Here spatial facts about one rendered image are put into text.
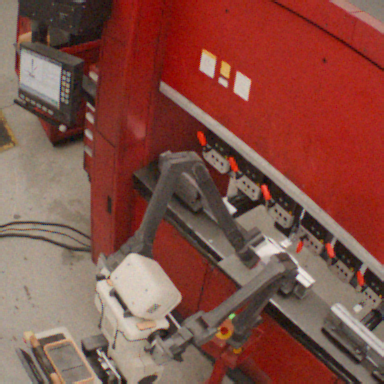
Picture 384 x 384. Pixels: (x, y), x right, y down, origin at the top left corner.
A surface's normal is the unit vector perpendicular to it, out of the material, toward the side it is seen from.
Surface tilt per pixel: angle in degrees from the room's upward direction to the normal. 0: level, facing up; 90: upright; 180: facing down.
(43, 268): 0
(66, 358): 0
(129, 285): 48
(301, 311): 0
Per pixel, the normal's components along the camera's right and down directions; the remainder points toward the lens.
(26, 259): 0.12, -0.73
